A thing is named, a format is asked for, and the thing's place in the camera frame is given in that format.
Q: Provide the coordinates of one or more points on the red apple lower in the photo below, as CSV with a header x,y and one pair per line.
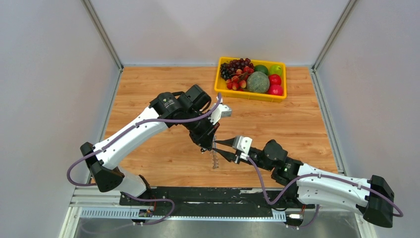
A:
x,y
276,90

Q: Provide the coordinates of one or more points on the dark green lime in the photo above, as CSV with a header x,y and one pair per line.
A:
x,y
261,68

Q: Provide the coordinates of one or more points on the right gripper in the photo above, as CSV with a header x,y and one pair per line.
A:
x,y
230,156

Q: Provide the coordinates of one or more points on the cherry cluster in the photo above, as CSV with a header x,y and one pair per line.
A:
x,y
236,79

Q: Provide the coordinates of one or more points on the metal key organizer blue handle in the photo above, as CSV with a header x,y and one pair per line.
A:
x,y
214,158

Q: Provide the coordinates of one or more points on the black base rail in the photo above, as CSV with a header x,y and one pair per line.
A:
x,y
211,202

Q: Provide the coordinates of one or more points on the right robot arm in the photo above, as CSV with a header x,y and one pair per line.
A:
x,y
303,184

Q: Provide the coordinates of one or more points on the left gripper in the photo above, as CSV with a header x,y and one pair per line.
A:
x,y
205,140

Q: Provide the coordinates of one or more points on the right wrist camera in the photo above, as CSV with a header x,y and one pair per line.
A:
x,y
243,143

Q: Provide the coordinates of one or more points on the red apple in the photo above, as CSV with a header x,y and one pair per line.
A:
x,y
276,90
275,79

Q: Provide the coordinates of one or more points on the red apple upper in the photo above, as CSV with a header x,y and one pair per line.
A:
x,y
275,79

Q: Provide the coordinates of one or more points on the yellow plastic bin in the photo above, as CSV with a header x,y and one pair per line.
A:
x,y
220,84

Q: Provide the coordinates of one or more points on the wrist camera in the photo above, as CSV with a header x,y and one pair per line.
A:
x,y
219,111
243,143

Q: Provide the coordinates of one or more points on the dark grape bunch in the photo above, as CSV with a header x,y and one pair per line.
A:
x,y
228,69

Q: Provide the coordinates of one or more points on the cantaloupe melon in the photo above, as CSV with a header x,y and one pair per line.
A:
x,y
258,82

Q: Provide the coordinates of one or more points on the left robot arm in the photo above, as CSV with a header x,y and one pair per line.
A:
x,y
191,109

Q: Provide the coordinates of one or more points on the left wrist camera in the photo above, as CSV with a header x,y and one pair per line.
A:
x,y
219,111

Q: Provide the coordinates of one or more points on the green apple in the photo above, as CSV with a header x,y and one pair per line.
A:
x,y
276,69

